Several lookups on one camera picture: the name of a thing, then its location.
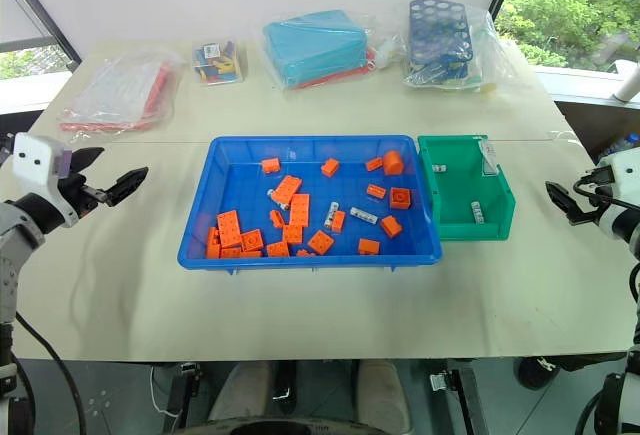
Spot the black centre table bracket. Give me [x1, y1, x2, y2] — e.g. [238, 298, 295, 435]
[271, 359, 298, 417]

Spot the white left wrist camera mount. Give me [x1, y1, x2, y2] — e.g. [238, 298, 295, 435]
[11, 131, 81, 227]

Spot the thin white cable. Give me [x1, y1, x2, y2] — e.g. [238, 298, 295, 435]
[149, 363, 182, 419]

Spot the rounded orange block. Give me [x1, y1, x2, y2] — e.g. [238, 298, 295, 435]
[381, 150, 405, 177]

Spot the clear plastic bag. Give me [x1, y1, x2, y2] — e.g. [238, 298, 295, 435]
[368, 1, 522, 97]

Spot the white label card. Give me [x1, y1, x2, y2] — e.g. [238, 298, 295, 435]
[478, 140, 502, 178]

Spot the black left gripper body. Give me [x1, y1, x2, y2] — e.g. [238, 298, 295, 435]
[55, 171, 110, 219]

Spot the blue tube rack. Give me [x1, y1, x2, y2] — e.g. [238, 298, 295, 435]
[403, 0, 476, 88]

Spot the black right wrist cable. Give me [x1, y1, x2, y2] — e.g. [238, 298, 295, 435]
[572, 166, 615, 202]

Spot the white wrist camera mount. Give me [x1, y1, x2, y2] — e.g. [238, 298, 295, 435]
[11, 131, 81, 227]
[596, 146, 640, 192]

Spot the black caster wheel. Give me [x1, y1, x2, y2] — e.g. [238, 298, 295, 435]
[513, 354, 562, 391]

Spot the grey rounded shape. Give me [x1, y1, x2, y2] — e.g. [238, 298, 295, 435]
[206, 360, 275, 427]
[356, 359, 412, 435]

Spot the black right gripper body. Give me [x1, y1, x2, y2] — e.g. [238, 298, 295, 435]
[573, 188, 609, 225]

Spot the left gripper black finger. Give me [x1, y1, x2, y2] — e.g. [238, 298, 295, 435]
[71, 146, 106, 175]
[102, 166, 150, 207]

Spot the teal box in plastic bag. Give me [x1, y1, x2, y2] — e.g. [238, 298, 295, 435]
[261, 8, 380, 92]

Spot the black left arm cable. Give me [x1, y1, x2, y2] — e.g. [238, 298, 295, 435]
[13, 310, 85, 435]

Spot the green plastic bin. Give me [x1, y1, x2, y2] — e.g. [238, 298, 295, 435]
[416, 134, 517, 243]

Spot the white paper roll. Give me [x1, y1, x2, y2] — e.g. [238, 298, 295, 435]
[613, 61, 640, 103]

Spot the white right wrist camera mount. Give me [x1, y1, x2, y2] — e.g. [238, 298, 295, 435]
[596, 146, 640, 192]

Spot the brown cardboard box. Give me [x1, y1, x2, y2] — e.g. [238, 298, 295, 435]
[553, 98, 640, 167]

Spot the long orange block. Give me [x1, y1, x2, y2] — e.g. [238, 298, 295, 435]
[271, 174, 304, 205]
[215, 209, 244, 249]
[205, 225, 223, 260]
[288, 193, 312, 228]

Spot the black table leg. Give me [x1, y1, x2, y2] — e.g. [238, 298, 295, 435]
[428, 358, 490, 435]
[162, 361, 203, 432]

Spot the blue plastic tray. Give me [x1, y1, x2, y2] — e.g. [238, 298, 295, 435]
[177, 134, 444, 277]

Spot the clear box of coloured pieces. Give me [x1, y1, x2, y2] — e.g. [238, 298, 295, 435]
[190, 39, 247, 87]

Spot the plastic bag with red strips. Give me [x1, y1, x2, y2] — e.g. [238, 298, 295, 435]
[58, 51, 184, 134]

